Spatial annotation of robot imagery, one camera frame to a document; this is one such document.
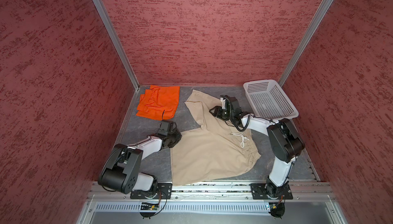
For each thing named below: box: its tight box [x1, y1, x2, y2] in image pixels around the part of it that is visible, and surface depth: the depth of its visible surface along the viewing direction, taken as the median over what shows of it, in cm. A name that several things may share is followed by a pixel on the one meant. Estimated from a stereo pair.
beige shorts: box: [171, 90, 261, 186], surface depth 89 cm
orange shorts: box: [136, 84, 180, 121], surface depth 110 cm
